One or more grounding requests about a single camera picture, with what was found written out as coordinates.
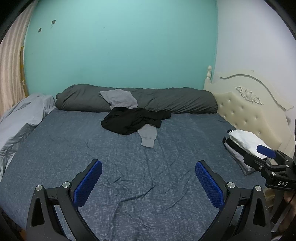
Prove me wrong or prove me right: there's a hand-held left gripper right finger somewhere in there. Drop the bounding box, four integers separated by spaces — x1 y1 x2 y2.
195 161 272 241

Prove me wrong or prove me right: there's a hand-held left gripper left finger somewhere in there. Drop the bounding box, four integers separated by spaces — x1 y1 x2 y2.
26 159 103 241

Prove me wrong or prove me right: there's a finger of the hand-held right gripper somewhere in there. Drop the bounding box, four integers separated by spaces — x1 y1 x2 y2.
257 145 289 166
244 153 273 176

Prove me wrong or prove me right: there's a black sweater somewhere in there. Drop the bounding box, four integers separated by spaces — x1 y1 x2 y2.
101 108 172 136

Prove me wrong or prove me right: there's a pale grey folded garment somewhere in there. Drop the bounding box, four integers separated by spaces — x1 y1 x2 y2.
225 144 258 175

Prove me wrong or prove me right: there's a white folded shirt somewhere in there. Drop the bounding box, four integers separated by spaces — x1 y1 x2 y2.
228 130 273 159

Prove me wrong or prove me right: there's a cream tufted headboard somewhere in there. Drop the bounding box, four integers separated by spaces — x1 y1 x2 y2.
203 65 294 158

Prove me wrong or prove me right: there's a blue patterned bed sheet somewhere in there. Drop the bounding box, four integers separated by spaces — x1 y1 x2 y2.
0 109 278 241

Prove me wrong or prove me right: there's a grey sweater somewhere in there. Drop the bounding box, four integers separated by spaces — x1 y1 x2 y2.
99 89 158 148

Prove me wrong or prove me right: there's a dark grey rolled duvet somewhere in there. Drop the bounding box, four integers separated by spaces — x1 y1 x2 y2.
55 84 218 114

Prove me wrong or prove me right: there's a light grey blanket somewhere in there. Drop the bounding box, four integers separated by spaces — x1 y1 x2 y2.
0 93 56 176

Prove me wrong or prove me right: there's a striped pink curtain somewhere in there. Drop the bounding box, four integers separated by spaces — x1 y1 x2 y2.
0 0 37 116

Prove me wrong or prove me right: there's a wooden frame strip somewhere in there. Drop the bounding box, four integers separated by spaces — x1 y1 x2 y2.
20 46 29 98

